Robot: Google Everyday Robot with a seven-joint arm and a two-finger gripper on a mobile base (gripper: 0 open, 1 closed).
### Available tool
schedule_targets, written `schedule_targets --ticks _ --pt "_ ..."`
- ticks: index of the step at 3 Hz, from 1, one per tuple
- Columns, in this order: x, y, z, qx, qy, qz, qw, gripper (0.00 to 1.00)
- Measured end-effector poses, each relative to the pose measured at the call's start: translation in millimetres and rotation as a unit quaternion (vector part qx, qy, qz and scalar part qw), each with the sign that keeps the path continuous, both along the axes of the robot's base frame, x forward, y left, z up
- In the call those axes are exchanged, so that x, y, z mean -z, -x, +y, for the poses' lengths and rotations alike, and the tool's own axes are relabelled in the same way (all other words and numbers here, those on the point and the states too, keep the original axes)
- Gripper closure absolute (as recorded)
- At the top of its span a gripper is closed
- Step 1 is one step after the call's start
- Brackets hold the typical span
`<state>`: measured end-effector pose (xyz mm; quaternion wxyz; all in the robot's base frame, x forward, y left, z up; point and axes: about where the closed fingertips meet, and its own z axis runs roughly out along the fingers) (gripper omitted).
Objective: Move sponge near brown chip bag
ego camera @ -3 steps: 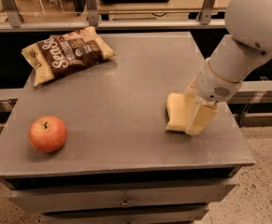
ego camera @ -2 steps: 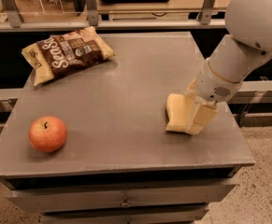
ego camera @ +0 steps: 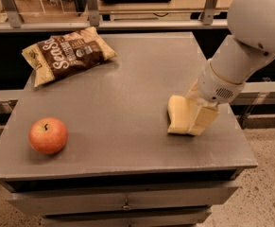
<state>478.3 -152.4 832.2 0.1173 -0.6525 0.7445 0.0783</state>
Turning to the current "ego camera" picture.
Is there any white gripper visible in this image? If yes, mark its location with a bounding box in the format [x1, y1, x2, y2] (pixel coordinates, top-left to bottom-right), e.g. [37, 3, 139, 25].
[186, 61, 245, 135]

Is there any yellow sponge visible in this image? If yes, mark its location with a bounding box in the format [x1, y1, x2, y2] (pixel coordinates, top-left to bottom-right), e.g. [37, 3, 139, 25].
[167, 96, 195, 134]

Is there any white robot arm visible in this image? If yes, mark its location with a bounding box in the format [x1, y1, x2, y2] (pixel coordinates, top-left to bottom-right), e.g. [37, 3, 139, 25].
[181, 0, 275, 135]

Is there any brown chip bag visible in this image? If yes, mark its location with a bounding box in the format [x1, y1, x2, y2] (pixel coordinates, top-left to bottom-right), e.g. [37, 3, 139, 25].
[22, 27, 116, 87]

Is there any grey drawer cabinet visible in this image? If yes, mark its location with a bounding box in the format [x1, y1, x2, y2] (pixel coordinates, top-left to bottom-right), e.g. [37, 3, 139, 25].
[0, 32, 256, 227]

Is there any red apple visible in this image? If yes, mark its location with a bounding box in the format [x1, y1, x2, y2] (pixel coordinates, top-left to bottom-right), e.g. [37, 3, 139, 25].
[28, 117, 68, 154]

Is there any metal railing frame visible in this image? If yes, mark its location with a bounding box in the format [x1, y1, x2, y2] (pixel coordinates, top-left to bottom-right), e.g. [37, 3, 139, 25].
[0, 0, 232, 32]

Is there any metal drawer handle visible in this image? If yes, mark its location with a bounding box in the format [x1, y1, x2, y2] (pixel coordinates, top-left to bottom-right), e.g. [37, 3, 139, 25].
[121, 199, 132, 211]

